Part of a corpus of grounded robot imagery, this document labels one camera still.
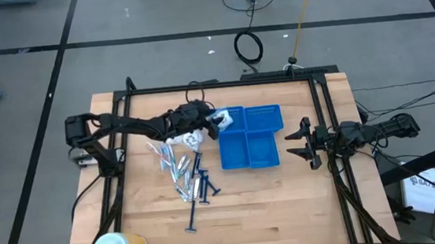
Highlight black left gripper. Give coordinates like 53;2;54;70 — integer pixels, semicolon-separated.
168;98;223;145

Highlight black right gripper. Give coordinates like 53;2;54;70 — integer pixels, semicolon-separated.
282;113;351;173

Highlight white toiletry packet clear wrap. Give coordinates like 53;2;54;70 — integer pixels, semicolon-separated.
181;129;208;153
205;106;237;134
165;135;187;148

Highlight blue disposable razor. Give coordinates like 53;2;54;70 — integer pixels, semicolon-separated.
196;168;212;206
189;150;206;179
205;175;223;197
181;199;200;235

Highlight small silver foil tube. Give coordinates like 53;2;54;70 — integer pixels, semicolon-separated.
191;176;204;201
172;184;190;204
183;170;194;190
177;158;194;177
175;153;191;172

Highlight green toothbrush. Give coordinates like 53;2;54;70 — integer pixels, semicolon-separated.
167;143;179;184

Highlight blue toothbrush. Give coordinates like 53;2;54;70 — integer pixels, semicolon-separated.
159;142;172;172

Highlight black power strip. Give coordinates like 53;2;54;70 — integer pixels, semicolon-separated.
239;63;340;83

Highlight black slanted beam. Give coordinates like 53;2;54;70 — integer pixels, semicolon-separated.
377;141;435;187

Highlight white printed sign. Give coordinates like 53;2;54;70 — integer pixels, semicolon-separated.
400;166;435;217

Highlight black aluminium table frame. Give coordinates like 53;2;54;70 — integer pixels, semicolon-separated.
50;54;402;244

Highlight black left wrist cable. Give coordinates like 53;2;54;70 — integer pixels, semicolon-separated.
183;79;206;104

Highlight black coiled hanging cable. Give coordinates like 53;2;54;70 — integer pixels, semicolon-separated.
229;0;270;76

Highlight black curved corner bracket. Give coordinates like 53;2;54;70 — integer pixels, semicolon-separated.
123;76;138;94

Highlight black thin floor cables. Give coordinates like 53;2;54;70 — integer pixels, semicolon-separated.
352;78;435;121

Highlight yellow hanging cable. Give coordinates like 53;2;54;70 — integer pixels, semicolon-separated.
287;0;326;59

